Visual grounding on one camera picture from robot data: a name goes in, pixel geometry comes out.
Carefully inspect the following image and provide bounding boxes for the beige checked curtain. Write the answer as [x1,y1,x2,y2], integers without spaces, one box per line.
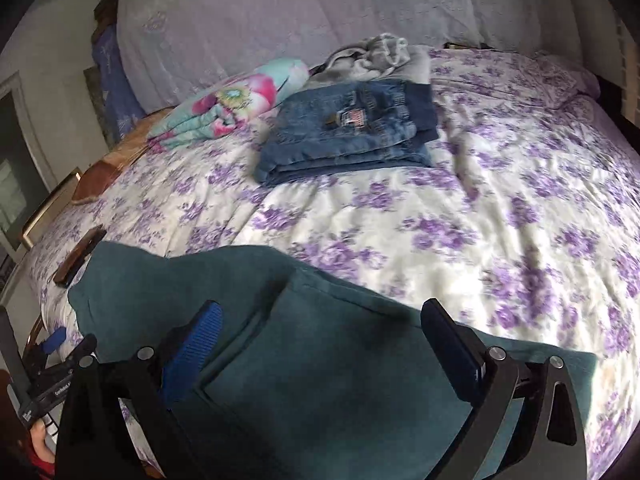
[617,15,640,121]

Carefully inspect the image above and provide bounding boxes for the person's left hand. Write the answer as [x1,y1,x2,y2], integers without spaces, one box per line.
[29,420,57,462]

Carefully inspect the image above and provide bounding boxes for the purple floral bedspread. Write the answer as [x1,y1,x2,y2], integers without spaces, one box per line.
[27,47,640,480]

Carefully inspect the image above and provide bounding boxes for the gold-edged frame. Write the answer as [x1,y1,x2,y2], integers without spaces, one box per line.
[19,167,82,251]

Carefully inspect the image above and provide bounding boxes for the dark green pants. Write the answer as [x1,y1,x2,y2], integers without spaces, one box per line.
[67,241,598,480]

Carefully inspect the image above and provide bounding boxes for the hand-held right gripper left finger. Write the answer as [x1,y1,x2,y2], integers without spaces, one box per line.
[54,301,224,480]

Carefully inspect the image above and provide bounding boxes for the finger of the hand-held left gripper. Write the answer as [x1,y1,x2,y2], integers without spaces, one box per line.
[62,333,99,367]
[40,327,68,357]

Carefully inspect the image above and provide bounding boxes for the dark phone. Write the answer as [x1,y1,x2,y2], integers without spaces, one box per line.
[52,225,107,289]

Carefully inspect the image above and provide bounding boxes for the person's left forearm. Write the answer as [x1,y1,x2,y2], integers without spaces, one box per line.
[0,440,56,480]

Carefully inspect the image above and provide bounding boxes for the grey garment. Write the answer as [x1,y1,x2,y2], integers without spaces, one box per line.
[305,32,432,86]

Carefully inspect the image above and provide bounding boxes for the colourful floral blanket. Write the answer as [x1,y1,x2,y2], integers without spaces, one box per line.
[147,57,311,153]

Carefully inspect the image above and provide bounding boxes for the wooden headboard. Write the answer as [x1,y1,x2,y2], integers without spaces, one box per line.
[70,0,171,206]

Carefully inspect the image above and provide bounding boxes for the blue pillow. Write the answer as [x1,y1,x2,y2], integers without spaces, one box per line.
[90,25,146,146]

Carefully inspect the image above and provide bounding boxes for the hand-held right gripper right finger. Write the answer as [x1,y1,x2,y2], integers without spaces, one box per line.
[421,298,587,480]

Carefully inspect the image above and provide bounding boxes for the blue denim jeans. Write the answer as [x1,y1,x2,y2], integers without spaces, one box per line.
[253,79,440,188]

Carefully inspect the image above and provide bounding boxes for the grey lace cover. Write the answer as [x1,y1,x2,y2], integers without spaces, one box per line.
[116,0,586,116]

